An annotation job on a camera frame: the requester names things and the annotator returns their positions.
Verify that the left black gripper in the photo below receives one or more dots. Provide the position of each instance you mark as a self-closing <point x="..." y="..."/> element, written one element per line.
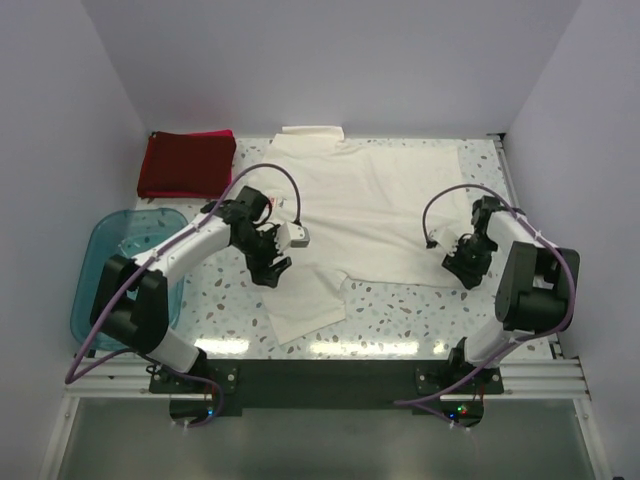
<point x="263" y="272"/>

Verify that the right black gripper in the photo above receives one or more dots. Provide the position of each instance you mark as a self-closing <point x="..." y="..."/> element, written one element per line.
<point x="470" y="276"/>

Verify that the white t-shirt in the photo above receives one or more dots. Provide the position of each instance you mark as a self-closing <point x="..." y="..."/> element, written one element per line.
<point x="364" y="207"/>

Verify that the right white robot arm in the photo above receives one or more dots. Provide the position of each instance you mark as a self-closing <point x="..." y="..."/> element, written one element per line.
<point x="535" y="294"/>

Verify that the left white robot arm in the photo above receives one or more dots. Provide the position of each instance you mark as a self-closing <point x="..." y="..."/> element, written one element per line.
<point x="131" y="304"/>

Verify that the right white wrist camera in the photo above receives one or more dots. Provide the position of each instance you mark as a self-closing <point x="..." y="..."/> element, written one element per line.
<point x="445" y="238"/>

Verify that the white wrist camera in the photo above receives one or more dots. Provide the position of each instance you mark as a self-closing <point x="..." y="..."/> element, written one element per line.
<point x="292" y="235"/>
<point x="445" y="238"/>

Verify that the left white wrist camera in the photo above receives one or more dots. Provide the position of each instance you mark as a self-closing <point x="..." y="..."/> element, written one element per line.
<point x="292" y="235"/>

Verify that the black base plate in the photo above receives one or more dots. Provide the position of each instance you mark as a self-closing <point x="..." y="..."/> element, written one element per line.
<point x="230" y="387"/>

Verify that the aluminium frame rail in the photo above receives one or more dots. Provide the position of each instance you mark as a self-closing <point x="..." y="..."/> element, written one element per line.
<point x="108" y="426"/>

